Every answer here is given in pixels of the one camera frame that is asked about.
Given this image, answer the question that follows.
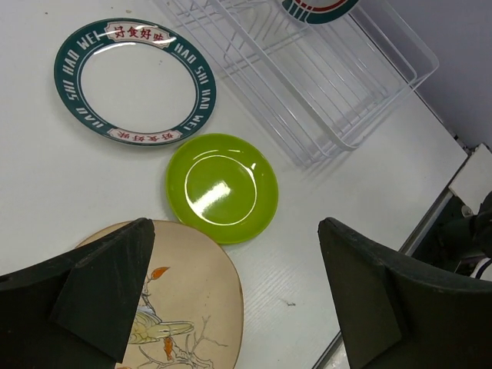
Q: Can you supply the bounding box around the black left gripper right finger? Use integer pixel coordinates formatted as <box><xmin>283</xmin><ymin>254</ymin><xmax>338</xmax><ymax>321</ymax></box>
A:
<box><xmin>318</xmin><ymin>218</ymin><xmax>491</xmax><ymax>368</ymax></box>

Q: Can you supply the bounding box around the small green red rimmed plate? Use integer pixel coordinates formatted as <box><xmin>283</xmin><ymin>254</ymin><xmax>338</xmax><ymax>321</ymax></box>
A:
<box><xmin>281</xmin><ymin>0</ymin><xmax>359</xmax><ymax>25</ymax></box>

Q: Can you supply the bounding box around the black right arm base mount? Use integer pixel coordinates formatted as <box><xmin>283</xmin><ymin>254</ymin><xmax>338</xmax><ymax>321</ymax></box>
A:
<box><xmin>411</xmin><ymin>194</ymin><xmax>491</xmax><ymax>281</ymax></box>

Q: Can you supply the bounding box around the large green rimmed lettered plate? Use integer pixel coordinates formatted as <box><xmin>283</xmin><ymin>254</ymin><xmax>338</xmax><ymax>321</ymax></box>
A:
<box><xmin>54</xmin><ymin>18</ymin><xmax>217</xmax><ymax>147</ymax></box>

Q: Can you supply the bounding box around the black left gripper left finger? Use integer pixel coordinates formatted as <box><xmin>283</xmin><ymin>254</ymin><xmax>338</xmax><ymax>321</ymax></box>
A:
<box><xmin>1</xmin><ymin>218</ymin><xmax>155</xmax><ymax>368</ymax></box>

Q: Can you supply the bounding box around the lime green plate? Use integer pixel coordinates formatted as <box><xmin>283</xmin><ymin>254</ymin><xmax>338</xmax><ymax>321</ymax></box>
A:
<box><xmin>165</xmin><ymin>133</ymin><xmax>279</xmax><ymax>244</ymax></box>

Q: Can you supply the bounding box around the white wire dish rack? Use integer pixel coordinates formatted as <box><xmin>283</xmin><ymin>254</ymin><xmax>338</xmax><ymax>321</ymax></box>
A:
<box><xmin>155</xmin><ymin>1</ymin><xmax>439</xmax><ymax>166</ymax></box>

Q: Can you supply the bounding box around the beige plate with bird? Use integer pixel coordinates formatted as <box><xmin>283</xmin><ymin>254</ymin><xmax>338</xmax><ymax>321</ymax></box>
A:
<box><xmin>72</xmin><ymin>219</ymin><xmax>245</xmax><ymax>369</ymax></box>

